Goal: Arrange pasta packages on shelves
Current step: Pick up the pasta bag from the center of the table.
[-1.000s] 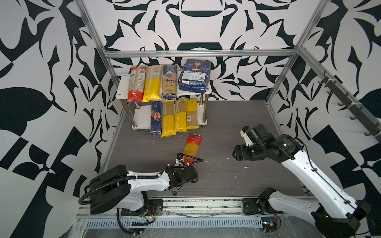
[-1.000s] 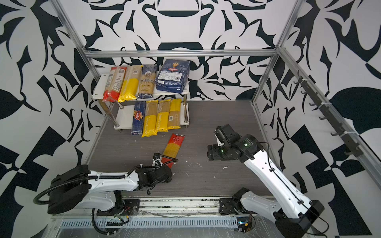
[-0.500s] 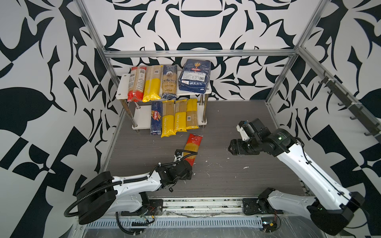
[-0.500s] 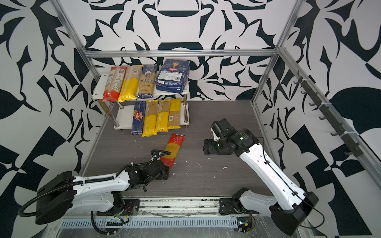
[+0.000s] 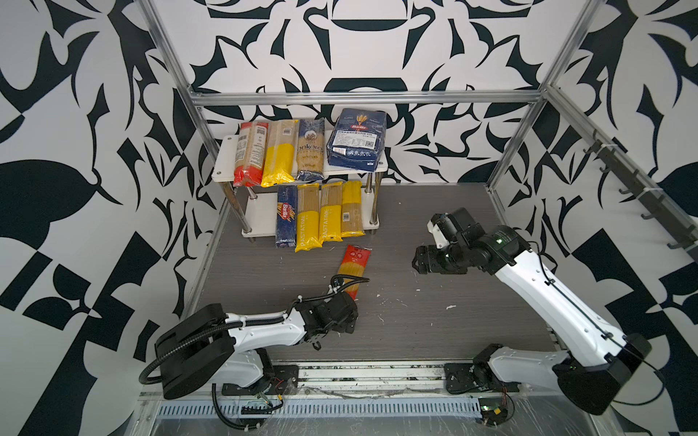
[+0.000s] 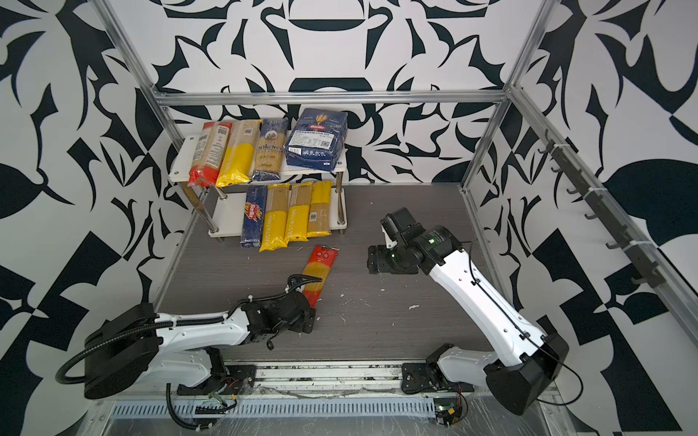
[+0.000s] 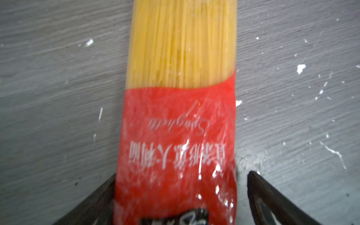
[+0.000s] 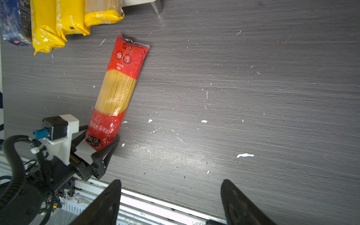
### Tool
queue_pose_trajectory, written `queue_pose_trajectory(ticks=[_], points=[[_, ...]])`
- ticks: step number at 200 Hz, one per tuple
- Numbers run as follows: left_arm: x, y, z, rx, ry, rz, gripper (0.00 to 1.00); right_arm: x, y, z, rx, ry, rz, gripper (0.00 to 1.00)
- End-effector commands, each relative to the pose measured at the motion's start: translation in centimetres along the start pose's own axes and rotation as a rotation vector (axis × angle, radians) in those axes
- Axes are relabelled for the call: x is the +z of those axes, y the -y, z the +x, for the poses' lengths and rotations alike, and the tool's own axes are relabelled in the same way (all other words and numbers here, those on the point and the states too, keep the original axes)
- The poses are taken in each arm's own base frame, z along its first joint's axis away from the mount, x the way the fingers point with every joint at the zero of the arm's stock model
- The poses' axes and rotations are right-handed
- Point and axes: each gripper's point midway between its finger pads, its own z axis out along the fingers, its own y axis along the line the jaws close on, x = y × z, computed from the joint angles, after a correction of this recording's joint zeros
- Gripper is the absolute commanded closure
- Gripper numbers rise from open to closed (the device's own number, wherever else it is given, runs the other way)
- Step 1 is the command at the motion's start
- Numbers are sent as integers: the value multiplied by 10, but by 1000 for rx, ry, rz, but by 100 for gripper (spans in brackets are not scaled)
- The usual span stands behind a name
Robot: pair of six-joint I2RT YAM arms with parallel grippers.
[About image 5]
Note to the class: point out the yellow spaghetti pack small barcode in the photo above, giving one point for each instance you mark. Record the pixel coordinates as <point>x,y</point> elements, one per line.
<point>352,220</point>

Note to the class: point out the dark blue Barilla pasta box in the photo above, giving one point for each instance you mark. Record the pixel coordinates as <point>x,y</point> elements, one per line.
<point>357,140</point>

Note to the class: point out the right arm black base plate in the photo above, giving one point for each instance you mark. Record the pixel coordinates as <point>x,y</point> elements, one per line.
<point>462,378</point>

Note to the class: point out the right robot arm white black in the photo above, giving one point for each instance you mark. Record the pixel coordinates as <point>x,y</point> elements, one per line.
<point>598,360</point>

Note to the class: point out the dark blue clear spaghetti pack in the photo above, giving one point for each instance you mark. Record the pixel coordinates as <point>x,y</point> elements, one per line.
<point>310,150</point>

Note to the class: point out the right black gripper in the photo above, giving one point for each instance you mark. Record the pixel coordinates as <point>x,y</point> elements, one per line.
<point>430,262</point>

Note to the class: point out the aluminium cage frame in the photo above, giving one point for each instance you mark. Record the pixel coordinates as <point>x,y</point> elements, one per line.
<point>491,106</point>

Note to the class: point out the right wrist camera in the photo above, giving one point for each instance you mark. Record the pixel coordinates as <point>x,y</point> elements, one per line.
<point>442,229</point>

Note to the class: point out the red spaghetti pack white label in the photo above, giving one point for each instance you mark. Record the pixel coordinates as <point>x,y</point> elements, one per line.
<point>250,154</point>

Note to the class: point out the yellow Pastatime spaghetti pack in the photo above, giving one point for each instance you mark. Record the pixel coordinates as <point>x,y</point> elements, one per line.
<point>307,218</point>
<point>331,212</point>

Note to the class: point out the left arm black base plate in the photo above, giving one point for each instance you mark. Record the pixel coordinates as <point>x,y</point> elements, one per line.
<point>282,378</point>

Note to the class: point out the grey wall hook rack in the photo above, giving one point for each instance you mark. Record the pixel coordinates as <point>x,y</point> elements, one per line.
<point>659,205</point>

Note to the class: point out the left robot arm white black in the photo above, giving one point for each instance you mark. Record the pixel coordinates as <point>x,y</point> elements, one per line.
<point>190,354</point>

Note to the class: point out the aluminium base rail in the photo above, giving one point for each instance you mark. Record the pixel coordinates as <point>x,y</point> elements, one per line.
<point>355,391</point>

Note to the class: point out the white two-tier metal shelf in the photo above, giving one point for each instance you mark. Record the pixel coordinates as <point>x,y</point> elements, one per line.
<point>256,211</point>

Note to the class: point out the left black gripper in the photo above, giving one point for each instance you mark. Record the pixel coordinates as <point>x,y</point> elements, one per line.
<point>350,325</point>

